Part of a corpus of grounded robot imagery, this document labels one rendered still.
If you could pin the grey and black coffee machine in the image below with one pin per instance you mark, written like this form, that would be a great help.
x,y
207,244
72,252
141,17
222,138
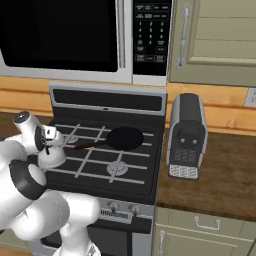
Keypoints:
x,y
187,133

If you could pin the silver and black microwave oven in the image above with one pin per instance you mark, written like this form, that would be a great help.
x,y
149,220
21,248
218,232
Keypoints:
x,y
150,40

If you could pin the black microwave door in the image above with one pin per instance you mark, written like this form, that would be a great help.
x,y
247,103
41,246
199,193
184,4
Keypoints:
x,y
60,33

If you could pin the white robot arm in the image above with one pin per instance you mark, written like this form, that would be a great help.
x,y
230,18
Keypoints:
x,y
20,213

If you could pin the olive green base cupboard door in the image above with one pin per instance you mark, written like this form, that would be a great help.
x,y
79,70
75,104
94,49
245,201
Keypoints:
x,y
11,240
200,246

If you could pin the black and silver stove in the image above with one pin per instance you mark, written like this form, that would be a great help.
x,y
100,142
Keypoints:
x,y
100,166

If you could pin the grey wall socket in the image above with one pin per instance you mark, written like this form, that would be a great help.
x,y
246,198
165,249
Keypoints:
x,y
250,97

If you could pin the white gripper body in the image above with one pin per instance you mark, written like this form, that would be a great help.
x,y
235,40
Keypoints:
x,y
53,159

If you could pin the olive green wall cupboard door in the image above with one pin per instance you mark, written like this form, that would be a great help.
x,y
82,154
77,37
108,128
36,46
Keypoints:
x,y
220,40

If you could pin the black oven door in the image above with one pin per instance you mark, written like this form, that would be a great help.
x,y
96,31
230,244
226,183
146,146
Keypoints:
x,y
113,241

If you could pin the olive green drawer front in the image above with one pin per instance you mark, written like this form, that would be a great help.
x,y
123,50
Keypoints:
x,y
233,230

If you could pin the silver stove knob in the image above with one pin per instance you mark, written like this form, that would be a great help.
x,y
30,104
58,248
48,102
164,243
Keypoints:
x,y
135,209
113,206

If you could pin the black frying pan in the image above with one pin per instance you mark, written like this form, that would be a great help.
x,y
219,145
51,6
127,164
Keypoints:
x,y
126,138

